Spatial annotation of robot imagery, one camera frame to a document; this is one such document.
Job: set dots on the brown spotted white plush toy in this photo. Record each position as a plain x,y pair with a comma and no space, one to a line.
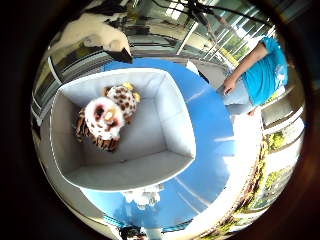
110,113

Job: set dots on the tiger striped plush toy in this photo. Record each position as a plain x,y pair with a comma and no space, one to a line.
106,144

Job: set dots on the white fluffy plush toy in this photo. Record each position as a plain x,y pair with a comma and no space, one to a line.
143,196

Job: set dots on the grey fabric container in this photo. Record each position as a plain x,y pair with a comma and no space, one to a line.
146,140

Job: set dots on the black tripod stand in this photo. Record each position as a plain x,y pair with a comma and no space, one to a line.
196,15

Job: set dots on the person in blue shirt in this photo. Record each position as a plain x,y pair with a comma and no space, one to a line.
263,76

